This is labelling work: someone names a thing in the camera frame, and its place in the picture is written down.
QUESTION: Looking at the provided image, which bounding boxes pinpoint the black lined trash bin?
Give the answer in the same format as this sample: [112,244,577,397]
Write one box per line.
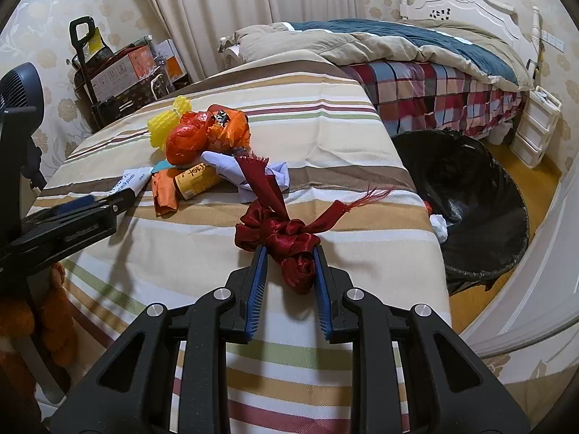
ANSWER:
[390,128,530,295]

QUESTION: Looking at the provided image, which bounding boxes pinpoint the brown patterned storage box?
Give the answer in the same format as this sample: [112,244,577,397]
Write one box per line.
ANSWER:
[97,74,176,126]

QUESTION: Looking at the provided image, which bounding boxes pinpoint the white plastic drawer unit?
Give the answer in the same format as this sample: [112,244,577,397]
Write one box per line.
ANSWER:
[510,85,564,169]

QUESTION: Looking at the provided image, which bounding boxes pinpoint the white crumpled tissue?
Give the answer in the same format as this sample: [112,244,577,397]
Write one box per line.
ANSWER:
[429,214,449,243]

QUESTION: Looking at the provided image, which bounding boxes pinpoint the blue and beige duvet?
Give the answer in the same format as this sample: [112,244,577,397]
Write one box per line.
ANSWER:
[219,18,535,92]

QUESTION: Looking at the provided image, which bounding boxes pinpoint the dark red satin ribbon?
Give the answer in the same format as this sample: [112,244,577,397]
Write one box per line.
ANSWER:
[234,154,395,297]

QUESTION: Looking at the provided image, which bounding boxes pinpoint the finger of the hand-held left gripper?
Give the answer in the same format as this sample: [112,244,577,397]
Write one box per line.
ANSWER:
[56,195,96,218]
[0,189,137,277]

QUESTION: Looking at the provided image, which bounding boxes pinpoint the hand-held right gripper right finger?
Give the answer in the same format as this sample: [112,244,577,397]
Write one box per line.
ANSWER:
[312,245,531,434]

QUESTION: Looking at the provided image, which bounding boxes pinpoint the white cardboard box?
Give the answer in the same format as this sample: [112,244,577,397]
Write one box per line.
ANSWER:
[155,38,187,88]

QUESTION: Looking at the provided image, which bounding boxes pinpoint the small white container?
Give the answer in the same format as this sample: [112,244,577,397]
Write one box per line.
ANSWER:
[490,124,513,146]

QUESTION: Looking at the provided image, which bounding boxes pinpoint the orange plush toy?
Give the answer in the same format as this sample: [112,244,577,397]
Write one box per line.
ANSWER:
[0,261,79,399]

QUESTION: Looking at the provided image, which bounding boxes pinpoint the black hand trolley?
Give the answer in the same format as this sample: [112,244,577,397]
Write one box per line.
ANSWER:
[69,16,107,130]

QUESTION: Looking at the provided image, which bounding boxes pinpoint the orange plastic bag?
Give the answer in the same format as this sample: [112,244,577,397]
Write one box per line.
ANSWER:
[206,104,252,155]
[165,120,213,166]

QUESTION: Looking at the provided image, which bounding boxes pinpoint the pale lavender cloth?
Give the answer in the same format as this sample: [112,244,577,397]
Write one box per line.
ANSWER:
[201,149,291,204]

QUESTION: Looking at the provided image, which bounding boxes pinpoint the white wooden headboard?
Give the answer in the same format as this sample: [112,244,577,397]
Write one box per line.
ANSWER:
[399,0,542,63]

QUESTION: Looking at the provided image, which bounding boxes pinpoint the white paper packet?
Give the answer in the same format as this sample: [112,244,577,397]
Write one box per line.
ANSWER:
[107,167,153,198]

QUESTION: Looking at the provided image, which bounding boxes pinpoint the striped bed sheet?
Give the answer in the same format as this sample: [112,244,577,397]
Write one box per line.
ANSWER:
[26,47,454,434]

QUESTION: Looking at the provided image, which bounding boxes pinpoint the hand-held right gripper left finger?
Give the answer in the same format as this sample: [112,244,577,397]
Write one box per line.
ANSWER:
[49,245,272,434]

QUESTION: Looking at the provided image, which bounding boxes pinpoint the yellow can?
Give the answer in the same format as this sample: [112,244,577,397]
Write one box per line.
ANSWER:
[174,162,225,201]

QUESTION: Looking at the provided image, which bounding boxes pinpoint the orange packet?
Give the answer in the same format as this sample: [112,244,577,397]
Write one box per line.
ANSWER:
[151,169,180,218]

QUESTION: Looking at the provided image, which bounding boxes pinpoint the orange cardboard box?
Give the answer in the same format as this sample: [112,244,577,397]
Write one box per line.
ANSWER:
[89,44,157,101]

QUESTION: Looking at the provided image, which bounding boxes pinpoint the yellow foam fruit net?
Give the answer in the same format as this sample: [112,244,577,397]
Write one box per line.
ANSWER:
[148,95,193,150]

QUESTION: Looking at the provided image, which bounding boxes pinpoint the plaid bed sheet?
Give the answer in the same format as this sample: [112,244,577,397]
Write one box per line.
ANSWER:
[338,59,528,139]

